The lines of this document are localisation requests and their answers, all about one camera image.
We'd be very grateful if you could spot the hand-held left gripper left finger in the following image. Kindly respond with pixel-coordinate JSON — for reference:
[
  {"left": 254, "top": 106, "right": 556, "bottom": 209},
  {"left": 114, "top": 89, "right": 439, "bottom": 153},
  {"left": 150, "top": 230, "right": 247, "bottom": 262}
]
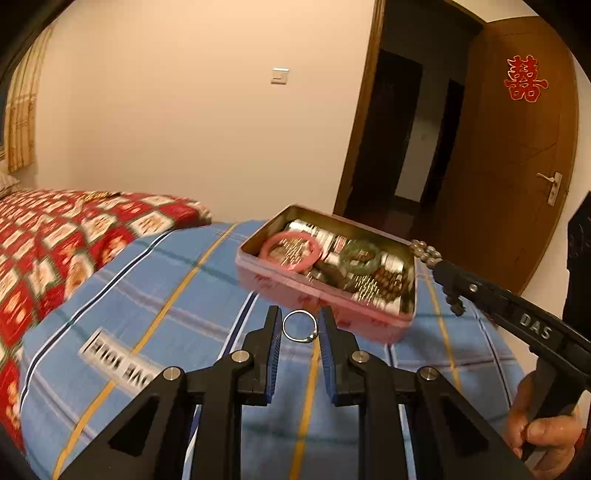
[{"left": 60, "top": 305, "right": 283, "bottom": 480}]

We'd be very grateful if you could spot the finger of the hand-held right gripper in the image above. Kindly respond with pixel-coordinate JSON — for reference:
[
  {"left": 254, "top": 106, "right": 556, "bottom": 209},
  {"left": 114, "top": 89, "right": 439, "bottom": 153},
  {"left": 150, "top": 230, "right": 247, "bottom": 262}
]
[{"left": 432, "top": 259, "right": 508, "bottom": 325}]

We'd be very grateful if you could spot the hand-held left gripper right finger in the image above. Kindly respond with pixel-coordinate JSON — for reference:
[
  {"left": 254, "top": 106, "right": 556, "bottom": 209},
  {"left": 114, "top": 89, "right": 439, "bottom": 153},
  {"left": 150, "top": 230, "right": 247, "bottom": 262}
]
[{"left": 320, "top": 305, "right": 536, "bottom": 480}]

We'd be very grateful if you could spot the silver ring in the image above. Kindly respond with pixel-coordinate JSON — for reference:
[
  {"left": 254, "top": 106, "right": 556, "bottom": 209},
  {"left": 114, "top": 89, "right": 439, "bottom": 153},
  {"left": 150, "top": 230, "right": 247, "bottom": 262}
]
[{"left": 281, "top": 310, "right": 321, "bottom": 343}]

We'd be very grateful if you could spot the grey bead bracelet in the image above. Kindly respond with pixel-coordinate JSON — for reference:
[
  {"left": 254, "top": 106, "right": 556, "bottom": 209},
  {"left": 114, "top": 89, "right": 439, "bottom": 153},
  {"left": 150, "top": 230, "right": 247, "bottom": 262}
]
[{"left": 409, "top": 239, "right": 467, "bottom": 319}]

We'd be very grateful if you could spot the pink tin box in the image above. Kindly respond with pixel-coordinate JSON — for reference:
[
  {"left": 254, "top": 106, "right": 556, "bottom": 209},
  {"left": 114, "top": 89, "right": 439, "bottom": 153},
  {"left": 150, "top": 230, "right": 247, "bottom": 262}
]
[{"left": 235, "top": 204, "right": 417, "bottom": 344}]

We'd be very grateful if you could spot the brown wooden bead necklace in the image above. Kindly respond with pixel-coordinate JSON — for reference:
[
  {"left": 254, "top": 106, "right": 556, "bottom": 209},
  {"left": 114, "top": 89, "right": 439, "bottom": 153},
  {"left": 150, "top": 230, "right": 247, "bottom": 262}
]
[{"left": 318, "top": 261, "right": 408, "bottom": 306}]

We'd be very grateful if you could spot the green jade bangle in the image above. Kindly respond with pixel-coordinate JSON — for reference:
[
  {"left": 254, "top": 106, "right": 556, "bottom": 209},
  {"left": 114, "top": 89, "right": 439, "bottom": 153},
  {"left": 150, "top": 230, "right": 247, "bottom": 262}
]
[{"left": 338, "top": 239, "right": 382, "bottom": 274}]

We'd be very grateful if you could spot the pink bangle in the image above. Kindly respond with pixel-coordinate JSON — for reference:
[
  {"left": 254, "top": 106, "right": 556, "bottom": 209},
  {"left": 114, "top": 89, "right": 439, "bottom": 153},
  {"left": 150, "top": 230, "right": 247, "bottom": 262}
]
[{"left": 259, "top": 231, "right": 323, "bottom": 273}]

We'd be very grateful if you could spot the person's right hand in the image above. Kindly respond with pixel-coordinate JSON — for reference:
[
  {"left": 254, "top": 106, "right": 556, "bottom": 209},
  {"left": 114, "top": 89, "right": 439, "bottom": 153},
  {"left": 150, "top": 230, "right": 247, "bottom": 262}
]
[{"left": 503, "top": 371, "right": 589, "bottom": 480}]

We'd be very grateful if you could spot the dark cloth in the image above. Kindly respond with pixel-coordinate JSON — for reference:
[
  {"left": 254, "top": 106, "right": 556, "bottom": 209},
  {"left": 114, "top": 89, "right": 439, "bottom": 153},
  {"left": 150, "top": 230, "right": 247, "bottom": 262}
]
[{"left": 563, "top": 191, "right": 591, "bottom": 325}]

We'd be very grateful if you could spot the wooden door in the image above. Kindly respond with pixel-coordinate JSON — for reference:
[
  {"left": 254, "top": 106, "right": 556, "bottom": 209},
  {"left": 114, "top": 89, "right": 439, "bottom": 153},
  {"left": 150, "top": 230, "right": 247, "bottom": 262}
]
[{"left": 433, "top": 21, "right": 581, "bottom": 297}]

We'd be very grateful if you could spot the white silver packaging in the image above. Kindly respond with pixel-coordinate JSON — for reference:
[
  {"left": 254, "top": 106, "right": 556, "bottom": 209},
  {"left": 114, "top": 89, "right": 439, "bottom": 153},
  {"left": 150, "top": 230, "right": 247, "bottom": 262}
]
[{"left": 284, "top": 220, "right": 352, "bottom": 250}]

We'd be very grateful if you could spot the blue plaid blanket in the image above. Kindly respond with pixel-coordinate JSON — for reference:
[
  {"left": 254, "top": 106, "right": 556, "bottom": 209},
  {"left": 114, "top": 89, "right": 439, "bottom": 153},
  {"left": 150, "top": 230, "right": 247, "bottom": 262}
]
[{"left": 21, "top": 219, "right": 528, "bottom": 480}]

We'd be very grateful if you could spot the red paper door decoration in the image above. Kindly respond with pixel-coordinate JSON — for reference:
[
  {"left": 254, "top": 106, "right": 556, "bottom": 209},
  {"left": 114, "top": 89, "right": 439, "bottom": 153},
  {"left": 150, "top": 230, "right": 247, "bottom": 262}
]
[{"left": 503, "top": 56, "right": 550, "bottom": 103}]

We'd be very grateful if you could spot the red printed bedsheet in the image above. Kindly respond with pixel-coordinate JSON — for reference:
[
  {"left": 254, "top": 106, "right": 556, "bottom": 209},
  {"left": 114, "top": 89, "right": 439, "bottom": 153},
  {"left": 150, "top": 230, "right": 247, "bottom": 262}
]
[{"left": 0, "top": 189, "right": 213, "bottom": 456}]

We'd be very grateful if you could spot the striped pillow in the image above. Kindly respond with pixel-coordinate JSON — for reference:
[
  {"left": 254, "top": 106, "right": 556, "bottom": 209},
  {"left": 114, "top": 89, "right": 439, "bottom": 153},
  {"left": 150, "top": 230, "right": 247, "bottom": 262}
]
[{"left": 0, "top": 159, "right": 22, "bottom": 195}]

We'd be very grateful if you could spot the yellow checked curtain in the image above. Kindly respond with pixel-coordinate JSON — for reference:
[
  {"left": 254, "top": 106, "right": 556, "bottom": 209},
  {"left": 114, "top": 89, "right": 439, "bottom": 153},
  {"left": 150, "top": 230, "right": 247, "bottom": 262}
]
[{"left": 4, "top": 27, "right": 54, "bottom": 174}]

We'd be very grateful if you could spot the metal door handle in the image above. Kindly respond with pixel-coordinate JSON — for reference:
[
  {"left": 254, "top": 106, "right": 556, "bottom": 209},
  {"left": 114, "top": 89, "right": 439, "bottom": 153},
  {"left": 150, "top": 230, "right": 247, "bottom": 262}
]
[{"left": 536, "top": 172, "right": 563, "bottom": 206}]

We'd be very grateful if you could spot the wooden door frame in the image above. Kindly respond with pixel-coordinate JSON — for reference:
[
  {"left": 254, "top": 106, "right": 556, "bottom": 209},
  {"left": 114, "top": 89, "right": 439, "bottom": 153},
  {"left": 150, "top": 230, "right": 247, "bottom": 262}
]
[{"left": 333, "top": 0, "right": 387, "bottom": 216}]

